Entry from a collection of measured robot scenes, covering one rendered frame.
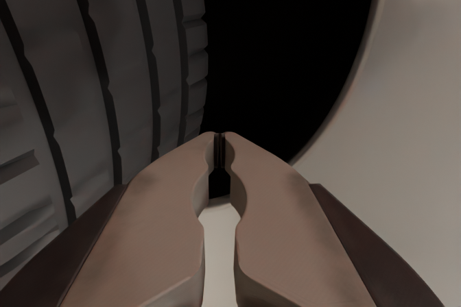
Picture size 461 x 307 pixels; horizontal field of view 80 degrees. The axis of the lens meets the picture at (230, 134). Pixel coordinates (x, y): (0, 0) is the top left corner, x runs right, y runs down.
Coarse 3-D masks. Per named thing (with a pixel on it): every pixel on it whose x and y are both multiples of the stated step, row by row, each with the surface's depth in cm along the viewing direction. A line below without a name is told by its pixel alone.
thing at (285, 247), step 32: (224, 160) 12; (256, 160) 10; (256, 192) 8; (288, 192) 8; (256, 224) 7; (288, 224) 7; (320, 224) 7; (256, 256) 6; (288, 256) 6; (320, 256) 6; (256, 288) 6; (288, 288) 6; (320, 288) 6; (352, 288) 6
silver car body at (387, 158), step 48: (432, 0) 23; (384, 48) 26; (432, 48) 25; (384, 96) 28; (432, 96) 26; (336, 144) 33; (384, 144) 30; (432, 144) 28; (336, 192) 36; (384, 192) 33; (432, 192) 30; (384, 240) 36; (432, 240) 33; (432, 288) 36
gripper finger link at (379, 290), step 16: (320, 192) 8; (336, 208) 8; (336, 224) 7; (352, 224) 7; (352, 240) 7; (368, 240) 7; (352, 256) 6; (368, 256) 6; (384, 256) 7; (400, 256) 7; (368, 272) 6; (384, 272) 6; (400, 272) 6; (368, 288) 6; (384, 288) 6; (400, 288) 6; (416, 288) 6; (384, 304) 6; (400, 304) 6; (416, 304) 6; (432, 304) 6
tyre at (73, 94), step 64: (0, 0) 12; (64, 0) 14; (128, 0) 17; (192, 0) 23; (0, 64) 12; (64, 64) 14; (128, 64) 18; (192, 64) 25; (0, 128) 12; (64, 128) 15; (128, 128) 20; (192, 128) 29; (0, 192) 13; (64, 192) 17; (0, 256) 14
